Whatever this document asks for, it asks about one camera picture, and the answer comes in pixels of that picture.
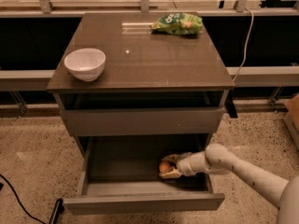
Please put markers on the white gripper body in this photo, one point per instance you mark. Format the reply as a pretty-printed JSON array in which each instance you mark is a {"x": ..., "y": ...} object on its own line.
[{"x": 184, "y": 166}]

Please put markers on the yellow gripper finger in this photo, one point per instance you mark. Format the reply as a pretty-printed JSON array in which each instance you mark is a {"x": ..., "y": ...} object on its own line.
[
  {"x": 177, "y": 158},
  {"x": 173, "y": 173}
]

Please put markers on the orange fruit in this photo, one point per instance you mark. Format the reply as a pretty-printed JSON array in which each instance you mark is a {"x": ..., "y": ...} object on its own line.
[{"x": 164, "y": 167}]

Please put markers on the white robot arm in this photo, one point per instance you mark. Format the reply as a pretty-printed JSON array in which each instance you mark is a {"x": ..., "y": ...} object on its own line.
[{"x": 216, "y": 159}]

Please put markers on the grey upper drawer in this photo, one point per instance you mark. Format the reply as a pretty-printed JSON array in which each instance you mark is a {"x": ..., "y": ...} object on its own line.
[{"x": 111, "y": 122}]

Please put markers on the open grey lower drawer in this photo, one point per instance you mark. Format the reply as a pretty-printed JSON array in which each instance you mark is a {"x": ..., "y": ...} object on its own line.
[{"x": 120, "y": 175}]

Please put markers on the grey drawer cabinet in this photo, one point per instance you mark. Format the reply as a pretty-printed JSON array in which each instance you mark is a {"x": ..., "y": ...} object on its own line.
[{"x": 143, "y": 70}]

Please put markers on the white ceramic bowl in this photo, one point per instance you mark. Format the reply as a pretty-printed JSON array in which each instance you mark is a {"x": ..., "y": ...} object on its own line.
[{"x": 86, "y": 64}]

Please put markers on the green snack bag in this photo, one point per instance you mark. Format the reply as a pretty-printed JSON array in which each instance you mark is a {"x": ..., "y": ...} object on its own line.
[{"x": 178, "y": 24}]

